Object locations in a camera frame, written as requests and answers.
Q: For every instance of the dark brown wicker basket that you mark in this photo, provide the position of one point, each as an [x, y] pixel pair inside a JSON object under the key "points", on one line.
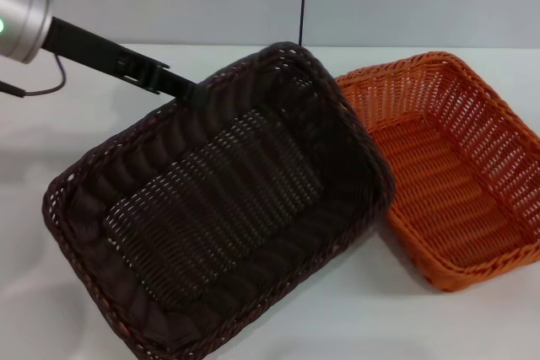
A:
{"points": [[219, 208]]}

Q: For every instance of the orange wicker basket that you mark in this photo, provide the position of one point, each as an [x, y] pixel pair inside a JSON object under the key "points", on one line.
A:
{"points": [[447, 174]]}

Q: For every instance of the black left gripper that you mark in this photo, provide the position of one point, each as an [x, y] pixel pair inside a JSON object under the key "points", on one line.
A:
{"points": [[101, 58]]}

